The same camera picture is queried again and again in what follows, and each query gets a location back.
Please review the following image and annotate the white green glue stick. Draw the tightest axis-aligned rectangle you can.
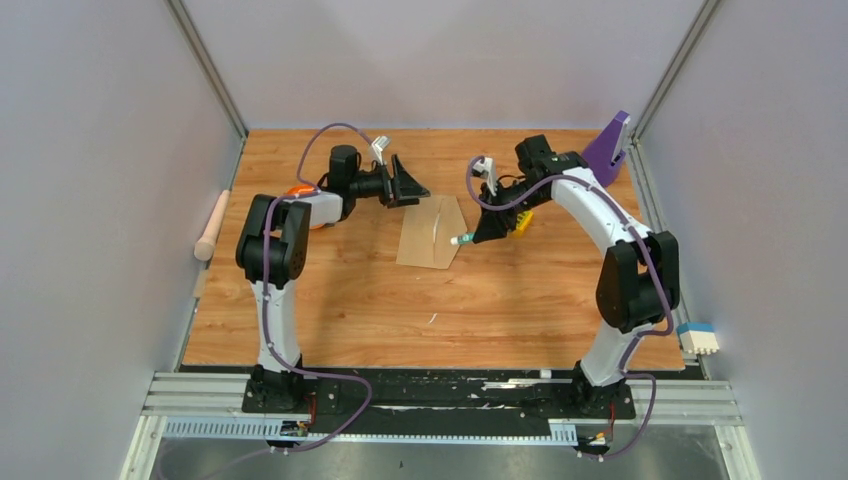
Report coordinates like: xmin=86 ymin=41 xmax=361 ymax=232
xmin=450 ymin=233 xmax=474 ymax=246

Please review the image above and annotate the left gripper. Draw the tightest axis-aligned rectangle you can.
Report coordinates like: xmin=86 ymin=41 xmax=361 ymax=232
xmin=350 ymin=156 xmax=430 ymax=211

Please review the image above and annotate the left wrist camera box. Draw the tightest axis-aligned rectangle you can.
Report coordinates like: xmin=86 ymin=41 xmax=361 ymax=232
xmin=368 ymin=135 xmax=391 ymax=165

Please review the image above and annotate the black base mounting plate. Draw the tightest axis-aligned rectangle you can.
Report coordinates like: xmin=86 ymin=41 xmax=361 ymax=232
xmin=241 ymin=366 xmax=636 ymax=435

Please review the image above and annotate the yellow toy window brick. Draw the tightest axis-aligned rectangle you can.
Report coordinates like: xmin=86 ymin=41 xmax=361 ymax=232
xmin=509 ymin=211 xmax=534 ymax=238

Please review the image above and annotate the wooden rolling pin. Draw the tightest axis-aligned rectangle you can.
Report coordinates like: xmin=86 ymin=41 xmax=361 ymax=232
xmin=193 ymin=190 xmax=231 ymax=262

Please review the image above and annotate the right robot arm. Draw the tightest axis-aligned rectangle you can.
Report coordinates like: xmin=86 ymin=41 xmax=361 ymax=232
xmin=465 ymin=135 xmax=680 ymax=418

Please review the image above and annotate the letter paper sheet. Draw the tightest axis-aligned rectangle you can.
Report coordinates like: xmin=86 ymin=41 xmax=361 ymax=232
xmin=432 ymin=199 xmax=444 ymax=249

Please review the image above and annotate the brown paper envelope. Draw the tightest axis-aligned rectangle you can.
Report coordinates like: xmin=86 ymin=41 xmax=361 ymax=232
xmin=396 ymin=195 xmax=468 ymax=270

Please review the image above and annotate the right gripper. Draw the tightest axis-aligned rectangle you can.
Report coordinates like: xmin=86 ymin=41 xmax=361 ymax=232
xmin=474 ymin=180 xmax=548 ymax=245

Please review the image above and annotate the slotted cable duct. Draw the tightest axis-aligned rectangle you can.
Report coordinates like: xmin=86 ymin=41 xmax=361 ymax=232
xmin=163 ymin=417 xmax=578 ymax=447

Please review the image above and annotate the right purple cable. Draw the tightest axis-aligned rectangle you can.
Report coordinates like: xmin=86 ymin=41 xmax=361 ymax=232
xmin=465 ymin=156 xmax=676 ymax=462

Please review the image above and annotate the orange toy track loop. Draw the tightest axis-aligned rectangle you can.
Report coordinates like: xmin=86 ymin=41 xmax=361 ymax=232
xmin=287 ymin=184 xmax=334 ymax=230

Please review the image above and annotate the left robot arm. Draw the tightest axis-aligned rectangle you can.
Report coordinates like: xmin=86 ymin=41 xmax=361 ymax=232
xmin=235 ymin=145 xmax=430 ymax=413

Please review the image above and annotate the purple plastic stand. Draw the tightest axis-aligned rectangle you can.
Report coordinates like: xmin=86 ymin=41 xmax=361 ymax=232
xmin=581 ymin=110 xmax=631 ymax=188

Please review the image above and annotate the white blue toy brick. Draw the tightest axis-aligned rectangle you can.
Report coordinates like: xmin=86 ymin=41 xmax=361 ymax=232
xmin=676 ymin=322 xmax=720 ymax=355

